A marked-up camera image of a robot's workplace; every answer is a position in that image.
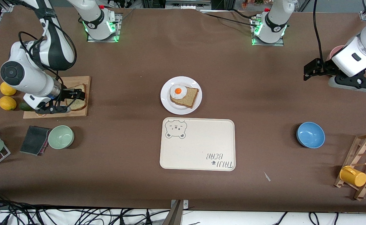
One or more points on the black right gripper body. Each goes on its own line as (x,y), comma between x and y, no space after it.
(65,94)

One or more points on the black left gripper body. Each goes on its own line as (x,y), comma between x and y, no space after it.
(325,67)

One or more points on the round-topped brown bread slice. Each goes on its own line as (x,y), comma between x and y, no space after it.
(78,105)

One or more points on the white round plate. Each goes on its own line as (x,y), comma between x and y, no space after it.
(170,106)

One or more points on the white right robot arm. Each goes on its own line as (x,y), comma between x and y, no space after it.
(33,82)

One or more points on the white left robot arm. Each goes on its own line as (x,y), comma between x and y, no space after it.
(358,53)

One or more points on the pink cup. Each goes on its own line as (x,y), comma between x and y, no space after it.
(334,53)

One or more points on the wooden cutting board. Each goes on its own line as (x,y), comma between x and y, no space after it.
(76,114)

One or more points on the orange fruit slice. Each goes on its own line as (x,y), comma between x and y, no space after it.
(41,115)

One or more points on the green avocado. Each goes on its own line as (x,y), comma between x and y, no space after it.
(25,107)

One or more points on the pale green bowl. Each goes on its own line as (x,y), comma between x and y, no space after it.
(61,137)

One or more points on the dark grey cloth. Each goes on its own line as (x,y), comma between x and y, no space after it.
(34,140)

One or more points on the yellow lemon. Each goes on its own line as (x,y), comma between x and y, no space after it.
(8,88)
(7,103)

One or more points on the pink cloth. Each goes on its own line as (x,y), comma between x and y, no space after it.
(42,152)

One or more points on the blue bowl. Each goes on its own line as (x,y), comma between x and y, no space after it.
(311,135)

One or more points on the fried egg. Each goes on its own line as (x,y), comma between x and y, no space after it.
(178,91)

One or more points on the yellow mug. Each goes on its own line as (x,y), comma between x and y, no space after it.
(353,176)

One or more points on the square brown bread slice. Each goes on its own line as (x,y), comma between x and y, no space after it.
(190,97)

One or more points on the grey tape scrap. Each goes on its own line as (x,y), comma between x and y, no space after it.
(267,176)

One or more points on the cream tray with bear print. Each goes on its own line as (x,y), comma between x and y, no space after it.
(198,147)

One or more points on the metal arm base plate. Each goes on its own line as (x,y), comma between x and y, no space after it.
(119,28)
(254,42)

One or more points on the aluminium frame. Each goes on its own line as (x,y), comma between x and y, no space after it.
(187,3)

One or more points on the grey metal camera pole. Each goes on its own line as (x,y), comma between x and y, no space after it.
(177,214)

